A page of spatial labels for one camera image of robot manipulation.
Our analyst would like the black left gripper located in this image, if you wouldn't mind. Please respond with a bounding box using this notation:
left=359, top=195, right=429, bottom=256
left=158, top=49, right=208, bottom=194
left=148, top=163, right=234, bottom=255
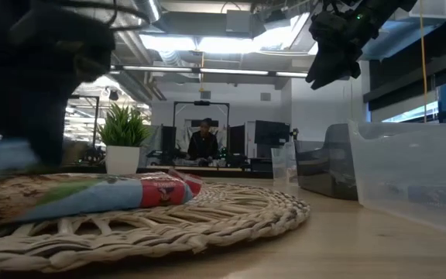
left=0, top=7, right=105, bottom=167

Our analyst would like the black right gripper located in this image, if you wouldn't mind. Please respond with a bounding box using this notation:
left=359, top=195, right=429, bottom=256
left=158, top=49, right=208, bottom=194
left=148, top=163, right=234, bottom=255
left=305, top=9, right=372, bottom=91

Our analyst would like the blue red granola bar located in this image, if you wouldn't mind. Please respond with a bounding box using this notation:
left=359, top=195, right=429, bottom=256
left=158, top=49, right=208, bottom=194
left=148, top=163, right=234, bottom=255
left=0, top=168, right=204, bottom=228
left=0, top=139, right=40, bottom=174

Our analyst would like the black computer monitor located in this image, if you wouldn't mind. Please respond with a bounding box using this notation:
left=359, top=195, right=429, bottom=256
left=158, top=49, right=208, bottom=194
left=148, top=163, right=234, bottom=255
left=160, top=125, right=177, bottom=156
left=228, top=123, right=246, bottom=156
left=253, top=119, right=292, bottom=147

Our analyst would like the long linear ceiling light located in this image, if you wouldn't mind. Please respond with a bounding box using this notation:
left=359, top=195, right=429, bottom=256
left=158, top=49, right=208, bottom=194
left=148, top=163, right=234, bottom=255
left=108, top=64, right=310, bottom=79

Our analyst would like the green plant in white pot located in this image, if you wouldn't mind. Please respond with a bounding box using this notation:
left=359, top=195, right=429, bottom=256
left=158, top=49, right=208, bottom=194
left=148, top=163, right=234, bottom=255
left=98, top=103, right=153, bottom=175

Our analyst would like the white background panel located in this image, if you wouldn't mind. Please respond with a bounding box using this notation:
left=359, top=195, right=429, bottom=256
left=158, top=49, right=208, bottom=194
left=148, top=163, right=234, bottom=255
left=245, top=120, right=257, bottom=159

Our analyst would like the clear plastic bin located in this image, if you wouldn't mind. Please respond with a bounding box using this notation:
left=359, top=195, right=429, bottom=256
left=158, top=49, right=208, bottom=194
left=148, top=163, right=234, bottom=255
left=271, top=141, right=301, bottom=188
left=347, top=120, right=446, bottom=238

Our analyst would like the long background desk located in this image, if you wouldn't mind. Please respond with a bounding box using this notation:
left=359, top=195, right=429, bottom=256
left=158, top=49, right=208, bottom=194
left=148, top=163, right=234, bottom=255
left=62, top=164, right=274, bottom=179

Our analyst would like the seated person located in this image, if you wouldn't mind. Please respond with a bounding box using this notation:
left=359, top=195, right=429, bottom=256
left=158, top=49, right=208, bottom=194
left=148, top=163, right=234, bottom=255
left=187, top=117, right=220, bottom=160

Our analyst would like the round woven wicker placemat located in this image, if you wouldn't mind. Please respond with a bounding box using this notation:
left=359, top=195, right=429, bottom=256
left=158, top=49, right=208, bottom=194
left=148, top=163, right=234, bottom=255
left=0, top=181, right=311, bottom=274

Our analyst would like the black background station frame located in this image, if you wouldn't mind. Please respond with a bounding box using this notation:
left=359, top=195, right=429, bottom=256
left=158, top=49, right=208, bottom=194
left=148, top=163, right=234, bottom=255
left=66, top=94, right=101, bottom=162
left=172, top=100, right=231, bottom=167

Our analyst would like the hanging yellow cord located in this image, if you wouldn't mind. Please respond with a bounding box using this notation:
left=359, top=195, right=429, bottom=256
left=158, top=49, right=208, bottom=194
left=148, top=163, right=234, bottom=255
left=418, top=0, right=428, bottom=124

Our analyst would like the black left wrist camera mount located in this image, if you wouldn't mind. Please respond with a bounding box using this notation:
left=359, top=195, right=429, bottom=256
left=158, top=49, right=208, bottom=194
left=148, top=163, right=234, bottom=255
left=56, top=25, right=116, bottom=84

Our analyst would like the silver ceiling air duct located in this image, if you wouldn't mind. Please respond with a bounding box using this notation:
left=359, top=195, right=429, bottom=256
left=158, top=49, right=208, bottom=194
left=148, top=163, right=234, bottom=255
left=112, top=0, right=162, bottom=104

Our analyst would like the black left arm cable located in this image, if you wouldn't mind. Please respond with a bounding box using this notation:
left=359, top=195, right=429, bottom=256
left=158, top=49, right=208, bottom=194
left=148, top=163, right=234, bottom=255
left=44, top=0, right=153, bottom=32

